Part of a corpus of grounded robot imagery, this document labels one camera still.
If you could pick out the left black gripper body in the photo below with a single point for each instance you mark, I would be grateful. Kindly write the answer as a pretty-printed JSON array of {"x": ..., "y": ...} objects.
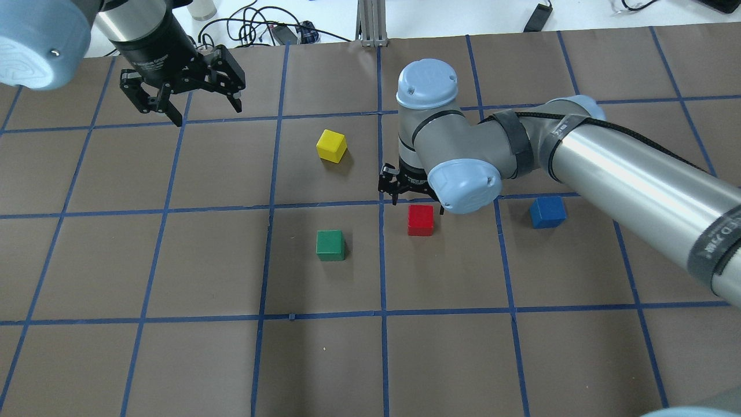
[{"x": 155, "y": 47}]

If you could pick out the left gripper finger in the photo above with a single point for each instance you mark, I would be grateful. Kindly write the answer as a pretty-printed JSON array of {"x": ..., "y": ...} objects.
[
  {"x": 217, "y": 72},
  {"x": 130, "y": 84}
]

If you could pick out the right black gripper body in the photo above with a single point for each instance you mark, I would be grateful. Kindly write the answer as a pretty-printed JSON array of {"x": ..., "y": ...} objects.
[{"x": 412, "y": 178}]

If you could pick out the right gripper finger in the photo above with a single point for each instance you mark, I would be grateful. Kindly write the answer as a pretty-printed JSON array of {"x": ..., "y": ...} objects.
[{"x": 389, "y": 182}]

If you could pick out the red wooden block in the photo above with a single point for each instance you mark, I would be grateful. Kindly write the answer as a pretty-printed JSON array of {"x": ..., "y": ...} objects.
[{"x": 420, "y": 220}]

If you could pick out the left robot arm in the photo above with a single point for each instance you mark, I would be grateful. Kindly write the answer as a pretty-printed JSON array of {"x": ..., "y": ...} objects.
[{"x": 43, "y": 43}]

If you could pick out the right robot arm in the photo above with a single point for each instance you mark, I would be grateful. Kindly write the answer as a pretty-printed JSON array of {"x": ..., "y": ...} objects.
[{"x": 679, "y": 209}]

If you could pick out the yellow wooden block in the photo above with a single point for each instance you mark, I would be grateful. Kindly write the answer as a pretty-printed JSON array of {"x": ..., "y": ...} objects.
[{"x": 331, "y": 146}]

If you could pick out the green wooden block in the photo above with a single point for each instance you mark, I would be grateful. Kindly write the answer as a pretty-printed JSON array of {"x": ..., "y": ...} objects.
[{"x": 330, "y": 245}]

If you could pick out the blue wooden block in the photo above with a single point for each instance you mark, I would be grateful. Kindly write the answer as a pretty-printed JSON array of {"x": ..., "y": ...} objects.
[{"x": 547, "y": 212}]

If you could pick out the white bottle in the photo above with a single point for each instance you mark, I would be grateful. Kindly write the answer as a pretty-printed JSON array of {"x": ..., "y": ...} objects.
[{"x": 202, "y": 10}]

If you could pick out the black power adapter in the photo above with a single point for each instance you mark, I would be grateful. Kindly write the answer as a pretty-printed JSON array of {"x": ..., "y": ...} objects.
[{"x": 539, "y": 17}]

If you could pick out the aluminium frame post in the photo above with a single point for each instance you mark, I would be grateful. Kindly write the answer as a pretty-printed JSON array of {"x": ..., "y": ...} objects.
[{"x": 370, "y": 29}]

